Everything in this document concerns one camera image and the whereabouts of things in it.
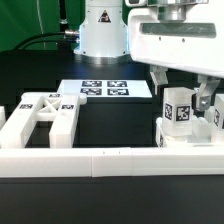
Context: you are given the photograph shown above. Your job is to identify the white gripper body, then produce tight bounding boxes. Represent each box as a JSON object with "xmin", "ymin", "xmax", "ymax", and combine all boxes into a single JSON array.
[{"xmin": 128, "ymin": 3, "xmax": 224, "ymax": 78}]

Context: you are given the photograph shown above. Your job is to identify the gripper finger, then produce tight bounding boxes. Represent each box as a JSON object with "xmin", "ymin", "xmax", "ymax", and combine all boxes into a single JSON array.
[
  {"xmin": 192, "ymin": 74, "xmax": 220, "ymax": 112},
  {"xmin": 150, "ymin": 65, "xmax": 168, "ymax": 95}
]

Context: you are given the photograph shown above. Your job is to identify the white chair seat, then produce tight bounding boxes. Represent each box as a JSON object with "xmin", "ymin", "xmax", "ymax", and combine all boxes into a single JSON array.
[{"xmin": 155, "ymin": 116, "xmax": 224, "ymax": 148}]

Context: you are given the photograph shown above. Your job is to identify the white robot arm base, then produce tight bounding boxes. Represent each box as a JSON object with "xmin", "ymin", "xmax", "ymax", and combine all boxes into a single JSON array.
[{"xmin": 74, "ymin": 0, "xmax": 131, "ymax": 65}]

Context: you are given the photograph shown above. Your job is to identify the white front fence bar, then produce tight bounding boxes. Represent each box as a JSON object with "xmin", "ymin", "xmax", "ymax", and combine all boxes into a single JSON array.
[{"xmin": 0, "ymin": 147, "xmax": 224, "ymax": 178}]

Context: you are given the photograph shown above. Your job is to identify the white fence bar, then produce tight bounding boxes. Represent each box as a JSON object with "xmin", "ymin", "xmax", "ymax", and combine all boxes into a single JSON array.
[
  {"xmin": 0, "ymin": 106, "xmax": 6, "ymax": 130},
  {"xmin": 0, "ymin": 147, "xmax": 224, "ymax": 178}
]

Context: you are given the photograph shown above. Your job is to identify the white left fence bar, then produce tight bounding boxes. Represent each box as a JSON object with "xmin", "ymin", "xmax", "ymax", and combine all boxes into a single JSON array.
[{"xmin": 0, "ymin": 106, "xmax": 6, "ymax": 130}]

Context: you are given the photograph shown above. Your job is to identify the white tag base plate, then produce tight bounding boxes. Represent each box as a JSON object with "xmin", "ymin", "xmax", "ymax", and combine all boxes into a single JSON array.
[{"xmin": 57, "ymin": 80, "xmax": 152, "ymax": 99}]

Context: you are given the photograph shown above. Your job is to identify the black cables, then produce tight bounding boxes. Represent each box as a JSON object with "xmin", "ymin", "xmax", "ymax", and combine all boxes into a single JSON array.
[{"xmin": 13, "ymin": 29, "xmax": 81, "ymax": 52}]

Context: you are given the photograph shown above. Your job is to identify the white chair back frame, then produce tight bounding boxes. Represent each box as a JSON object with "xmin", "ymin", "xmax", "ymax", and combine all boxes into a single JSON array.
[{"xmin": 0, "ymin": 92, "xmax": 87, "ymax": 149}]

